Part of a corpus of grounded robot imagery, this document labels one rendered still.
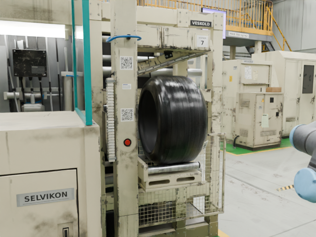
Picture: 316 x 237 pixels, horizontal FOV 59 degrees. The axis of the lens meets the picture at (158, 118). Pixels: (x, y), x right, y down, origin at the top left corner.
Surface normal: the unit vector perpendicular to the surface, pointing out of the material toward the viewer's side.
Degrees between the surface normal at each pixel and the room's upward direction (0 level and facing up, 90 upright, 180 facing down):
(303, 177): 77
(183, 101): 63
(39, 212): 90
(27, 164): 90
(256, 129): 90
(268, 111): 90
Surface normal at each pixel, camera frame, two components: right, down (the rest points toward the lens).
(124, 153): 0.33, 0.11
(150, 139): 0.26, -0.53
